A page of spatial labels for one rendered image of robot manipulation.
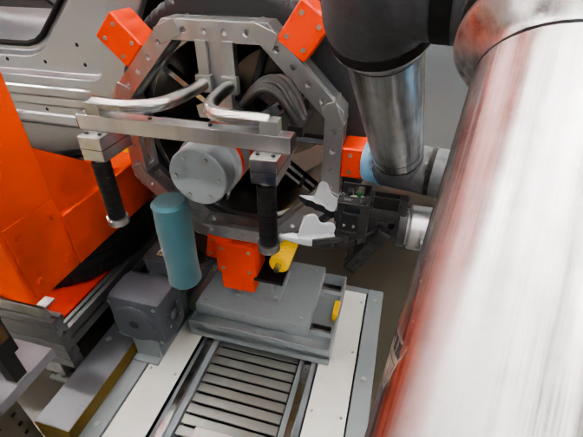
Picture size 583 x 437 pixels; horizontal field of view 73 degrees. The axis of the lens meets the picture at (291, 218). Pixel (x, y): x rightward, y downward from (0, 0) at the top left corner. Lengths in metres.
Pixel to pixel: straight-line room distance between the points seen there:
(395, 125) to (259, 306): 1.02
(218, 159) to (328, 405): 0.86
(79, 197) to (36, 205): 0.15
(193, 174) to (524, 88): 0.70
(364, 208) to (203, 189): 0.36
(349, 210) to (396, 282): 1.21
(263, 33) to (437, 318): 0.72
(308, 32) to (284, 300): 0.90
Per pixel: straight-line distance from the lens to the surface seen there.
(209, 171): 0.81
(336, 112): 0.83
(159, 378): 1.45
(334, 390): 1.37
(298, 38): 0.81
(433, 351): 0.17
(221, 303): 1.41
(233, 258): 1.12
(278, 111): 0.98
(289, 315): 1.36
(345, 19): 0.32
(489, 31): 0.24
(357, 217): 0.66
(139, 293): 1.25
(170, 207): 0.96
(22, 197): 1.06
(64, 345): 1.45
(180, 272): 1.07
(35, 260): 1.11
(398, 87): 0.41
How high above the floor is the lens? 1.24
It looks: 35 degrees down
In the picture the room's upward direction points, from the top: straight up
